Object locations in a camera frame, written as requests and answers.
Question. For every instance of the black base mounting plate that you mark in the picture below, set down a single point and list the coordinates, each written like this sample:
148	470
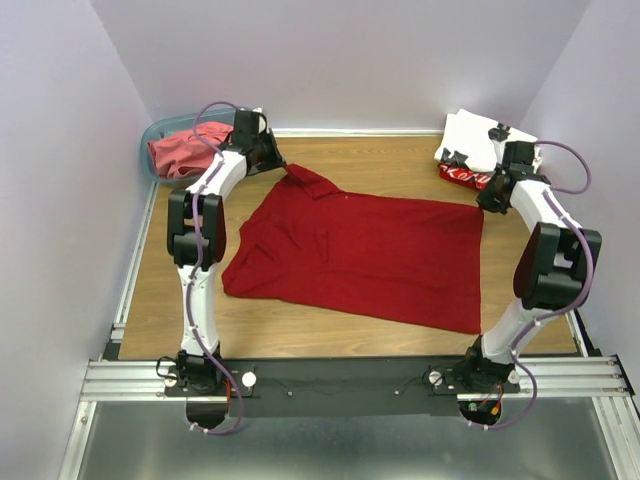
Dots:
339	387

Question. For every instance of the folded white printed t shirt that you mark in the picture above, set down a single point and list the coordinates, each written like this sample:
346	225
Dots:
476	142

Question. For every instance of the aluminium extrusion frame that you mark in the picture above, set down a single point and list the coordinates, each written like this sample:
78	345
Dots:
574	417

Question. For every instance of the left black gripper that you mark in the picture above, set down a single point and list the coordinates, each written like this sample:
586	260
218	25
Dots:
276	160

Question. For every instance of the pink t shirt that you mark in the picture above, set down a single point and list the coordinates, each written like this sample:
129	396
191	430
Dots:
182	154

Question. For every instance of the folded red printed t shirt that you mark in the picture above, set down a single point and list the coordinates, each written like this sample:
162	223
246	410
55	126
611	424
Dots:
476	181

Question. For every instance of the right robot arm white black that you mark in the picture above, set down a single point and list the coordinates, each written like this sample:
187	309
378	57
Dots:
554	273

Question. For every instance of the teal plastic bin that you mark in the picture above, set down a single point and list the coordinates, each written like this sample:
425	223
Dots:
226	169

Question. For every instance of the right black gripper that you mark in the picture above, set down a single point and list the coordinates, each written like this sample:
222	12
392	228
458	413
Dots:
485	201

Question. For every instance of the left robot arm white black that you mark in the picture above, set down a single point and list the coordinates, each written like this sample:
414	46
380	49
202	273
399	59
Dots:
196	241

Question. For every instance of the dark red t shirt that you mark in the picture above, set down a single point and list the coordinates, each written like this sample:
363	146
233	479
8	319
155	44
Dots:
411	261

